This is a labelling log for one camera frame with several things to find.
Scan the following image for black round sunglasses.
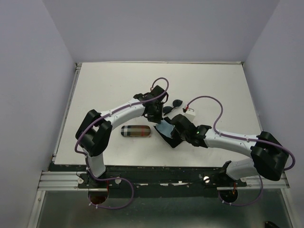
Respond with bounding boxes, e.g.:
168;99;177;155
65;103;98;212
162;99;183;115

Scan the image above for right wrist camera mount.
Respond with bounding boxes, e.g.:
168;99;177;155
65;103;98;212
183;107;196;122

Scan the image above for aluminium frame rail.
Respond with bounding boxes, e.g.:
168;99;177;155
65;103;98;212
38;171;78;191

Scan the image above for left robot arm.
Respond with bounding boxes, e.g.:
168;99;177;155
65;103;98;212
75;85;169;188

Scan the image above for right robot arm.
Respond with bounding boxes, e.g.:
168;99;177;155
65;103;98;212
170;114;290;186

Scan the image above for black glasses case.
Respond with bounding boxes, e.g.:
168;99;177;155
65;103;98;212
154;117;183;148

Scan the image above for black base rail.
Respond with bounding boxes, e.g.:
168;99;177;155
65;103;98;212
48;163;246;199

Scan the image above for plaid glasses case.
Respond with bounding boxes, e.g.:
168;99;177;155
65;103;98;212
121;125;151;137

